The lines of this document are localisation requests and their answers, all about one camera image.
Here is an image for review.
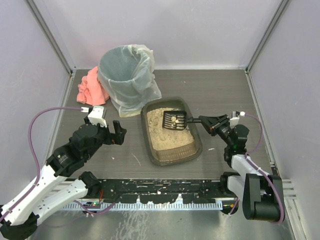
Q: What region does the black slotted litter scoop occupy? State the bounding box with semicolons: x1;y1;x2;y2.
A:
162;110;202;131

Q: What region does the dark translucent litter box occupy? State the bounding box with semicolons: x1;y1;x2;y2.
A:
140;97;203;166

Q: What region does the bin with plastic liner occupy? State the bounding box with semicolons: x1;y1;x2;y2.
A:
97;44;162;118

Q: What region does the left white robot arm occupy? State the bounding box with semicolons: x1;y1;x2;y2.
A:
0;120;127;240

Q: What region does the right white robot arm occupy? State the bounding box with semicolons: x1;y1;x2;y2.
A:
199;115;285;224

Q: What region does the pink crumpled cloth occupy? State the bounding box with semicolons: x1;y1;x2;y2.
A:
76;66;110;106

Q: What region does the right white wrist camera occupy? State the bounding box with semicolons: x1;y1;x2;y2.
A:
229;111;246;129

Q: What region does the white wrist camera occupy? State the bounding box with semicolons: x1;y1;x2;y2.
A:
229;111;246;129
81;105;108;128

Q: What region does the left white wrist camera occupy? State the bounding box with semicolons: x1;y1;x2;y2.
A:
81;105;108;128

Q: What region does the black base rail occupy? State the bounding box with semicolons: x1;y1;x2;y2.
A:
97;179;236;204

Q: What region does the white slotted cable duct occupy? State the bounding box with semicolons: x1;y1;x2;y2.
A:
59;201;224;211

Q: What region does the left aluminium frame post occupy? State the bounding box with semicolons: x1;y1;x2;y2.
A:
24;0;74;76

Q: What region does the aluminium frame post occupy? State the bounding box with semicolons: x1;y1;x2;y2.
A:
246;0;293;73
24;0;74;76

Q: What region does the right aluminium frame post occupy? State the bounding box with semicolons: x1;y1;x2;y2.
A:
246;0;293;73

